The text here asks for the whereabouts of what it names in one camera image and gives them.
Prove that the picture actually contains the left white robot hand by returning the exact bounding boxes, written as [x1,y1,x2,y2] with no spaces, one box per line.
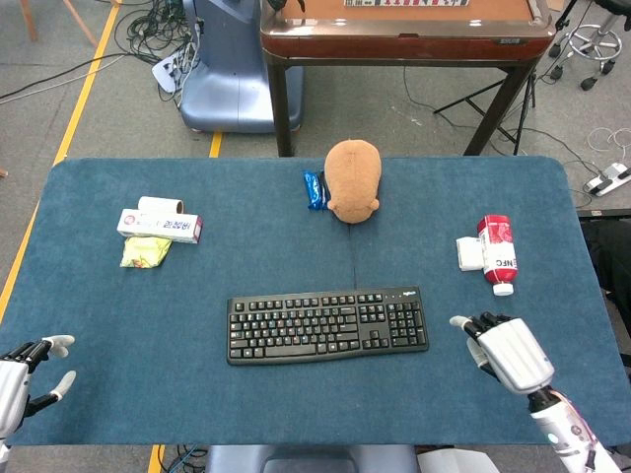
[0,334,78,439]

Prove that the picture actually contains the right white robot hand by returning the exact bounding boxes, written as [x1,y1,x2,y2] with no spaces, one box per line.
[449,310,556,396]

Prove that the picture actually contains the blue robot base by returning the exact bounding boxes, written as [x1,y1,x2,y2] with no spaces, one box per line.
[179,0,305,134]

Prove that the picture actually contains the blue-grey own robot base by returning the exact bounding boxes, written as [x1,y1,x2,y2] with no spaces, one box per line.
[204,444,420,473]

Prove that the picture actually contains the black Logitech keyboard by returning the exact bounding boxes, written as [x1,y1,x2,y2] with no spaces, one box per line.
[226,285,431,367]

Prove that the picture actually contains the red white juice bottle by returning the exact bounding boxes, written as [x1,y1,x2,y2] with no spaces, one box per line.
[475,214,522,298]

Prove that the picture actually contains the white tissue pack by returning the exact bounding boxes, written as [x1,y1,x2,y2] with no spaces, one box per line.
[455,236,487,272]

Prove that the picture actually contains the blue felt table mat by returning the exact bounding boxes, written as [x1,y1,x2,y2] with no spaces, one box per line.
[0,156,623,447]

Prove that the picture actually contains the yellow-green snack bag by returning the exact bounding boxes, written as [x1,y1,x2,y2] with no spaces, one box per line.
[119,236,174,270]

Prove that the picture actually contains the grey power strip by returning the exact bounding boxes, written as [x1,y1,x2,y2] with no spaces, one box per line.
[584,162,631,197]

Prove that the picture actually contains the white pink carton box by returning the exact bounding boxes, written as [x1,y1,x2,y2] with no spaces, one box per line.
[116,208,204,244]

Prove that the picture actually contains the white paper roll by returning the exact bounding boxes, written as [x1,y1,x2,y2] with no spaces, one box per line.
[137,195,186,216]

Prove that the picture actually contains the black tripod stand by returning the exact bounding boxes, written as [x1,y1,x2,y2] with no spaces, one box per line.
[433,73,538,157]

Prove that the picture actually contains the brown plush toy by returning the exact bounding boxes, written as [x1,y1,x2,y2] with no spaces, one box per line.
[323,138,385,226]

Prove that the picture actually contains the blue snack packet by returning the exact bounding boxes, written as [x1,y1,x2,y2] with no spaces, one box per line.
[302,169,330,213]

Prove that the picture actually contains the black swivel stool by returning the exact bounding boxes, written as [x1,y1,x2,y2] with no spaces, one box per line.
[549,0,631,93]

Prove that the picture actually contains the brown mahjong table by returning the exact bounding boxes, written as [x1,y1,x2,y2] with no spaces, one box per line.
[259,0,554,158]

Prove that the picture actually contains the white power strip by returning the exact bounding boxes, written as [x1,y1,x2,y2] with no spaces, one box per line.
[151,46,198,95]

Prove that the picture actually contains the face-up mahjong tile row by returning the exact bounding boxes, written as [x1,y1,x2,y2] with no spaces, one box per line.
[343,0,469,9]

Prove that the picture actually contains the white chair wooden legs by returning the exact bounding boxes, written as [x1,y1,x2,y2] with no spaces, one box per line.
[19,0,100,48]

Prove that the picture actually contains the tangled floor cables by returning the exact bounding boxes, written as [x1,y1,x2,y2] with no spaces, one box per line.
[112,0,198,68]

